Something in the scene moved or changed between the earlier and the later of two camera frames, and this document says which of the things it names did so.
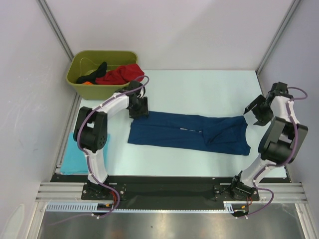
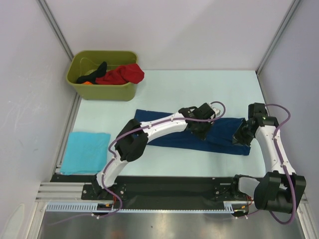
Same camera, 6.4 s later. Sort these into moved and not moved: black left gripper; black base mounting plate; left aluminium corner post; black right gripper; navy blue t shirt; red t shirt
Moved: black right gripper; black left gripper
Not moved: red t shirt; black base mounting plate; left aluminium corner post; navy blue t shirt
